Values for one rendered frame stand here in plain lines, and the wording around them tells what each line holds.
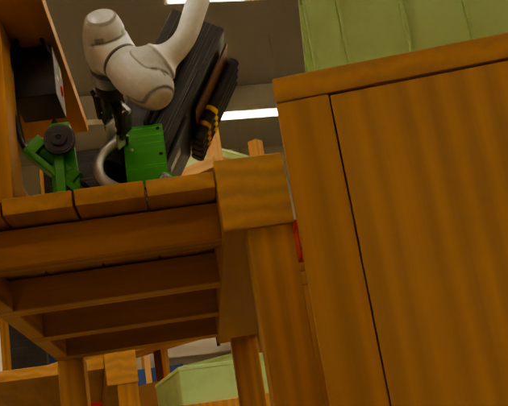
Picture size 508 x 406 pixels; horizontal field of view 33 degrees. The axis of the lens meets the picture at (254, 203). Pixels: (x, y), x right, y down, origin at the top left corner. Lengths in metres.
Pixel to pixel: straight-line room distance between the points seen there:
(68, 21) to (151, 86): 6.63
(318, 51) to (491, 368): 0.49
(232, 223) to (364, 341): 0.69
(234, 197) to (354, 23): 0.58
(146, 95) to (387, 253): 1.07
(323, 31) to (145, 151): 1.26
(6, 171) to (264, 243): 0.77
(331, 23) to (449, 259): 0.38
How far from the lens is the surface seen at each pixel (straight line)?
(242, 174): 1.72
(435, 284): 1.07
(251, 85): 10.36
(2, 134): 2.23
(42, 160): 2.13
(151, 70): 2.05
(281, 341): 1.65
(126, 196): 1.72
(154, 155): 2.42
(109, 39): 2.12
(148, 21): 8.75
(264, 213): 1.70
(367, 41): 1.24
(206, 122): 2.69
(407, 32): 1.24
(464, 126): 1.13
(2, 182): 2.19
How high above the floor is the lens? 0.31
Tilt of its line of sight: 17 degrees up
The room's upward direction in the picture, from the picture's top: 9 degrees counter-clockwise
